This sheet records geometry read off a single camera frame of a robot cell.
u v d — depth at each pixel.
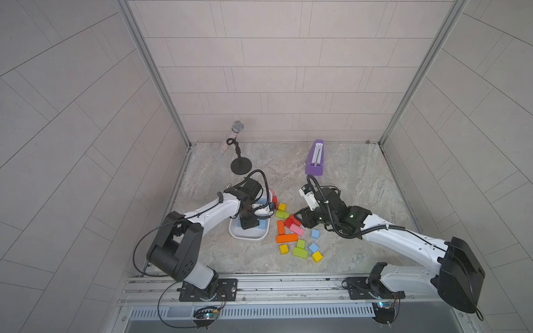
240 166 1.05
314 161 0.99
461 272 0.39
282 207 0.89
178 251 0.42
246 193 0.64
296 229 0.84
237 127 0.85
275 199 0.93
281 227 0.86
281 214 0.89
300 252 0.79
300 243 0.80
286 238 0.83
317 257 0.77
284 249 0.79
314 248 0.79
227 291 0.71
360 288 0.67
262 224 0.83
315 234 0.82
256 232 0.83
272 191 0.97
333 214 0.59
